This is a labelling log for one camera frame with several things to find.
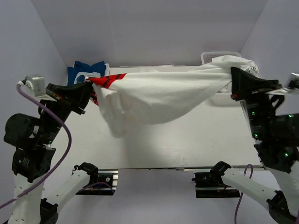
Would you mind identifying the white t shirt black lettering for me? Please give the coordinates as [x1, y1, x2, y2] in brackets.
[211, 55, 260, 93]

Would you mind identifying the white t shirt red print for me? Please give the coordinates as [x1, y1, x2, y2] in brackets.
[85, 65, 232, 138]

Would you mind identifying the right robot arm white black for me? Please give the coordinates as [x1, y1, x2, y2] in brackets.
[210, 67, 299, 224]

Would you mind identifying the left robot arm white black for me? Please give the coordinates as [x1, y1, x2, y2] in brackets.
[4, 83, 98, 224]

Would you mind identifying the folded blue t shirt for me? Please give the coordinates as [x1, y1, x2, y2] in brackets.
[67, 61, 106, 86]

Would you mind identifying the white plastic basket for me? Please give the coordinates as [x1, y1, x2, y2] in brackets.
[200, 51, 242, 107]

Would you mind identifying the folded white t shirt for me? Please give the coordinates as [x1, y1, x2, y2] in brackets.
[104, 63, 110, 76]

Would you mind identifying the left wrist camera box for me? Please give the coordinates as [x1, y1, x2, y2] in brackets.
[18, 74, 46, 98]

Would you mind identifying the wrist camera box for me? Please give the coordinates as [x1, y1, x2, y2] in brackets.
[18, 74, 46, 98]
[287, 72, 299, 93]

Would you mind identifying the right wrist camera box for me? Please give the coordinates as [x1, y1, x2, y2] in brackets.
[287, 72, 299, 93]

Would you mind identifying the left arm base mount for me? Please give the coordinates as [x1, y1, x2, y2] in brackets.
[76, 170, 118, 196]

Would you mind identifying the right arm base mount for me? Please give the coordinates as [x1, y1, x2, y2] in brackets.
[192, 169, 240, 199]

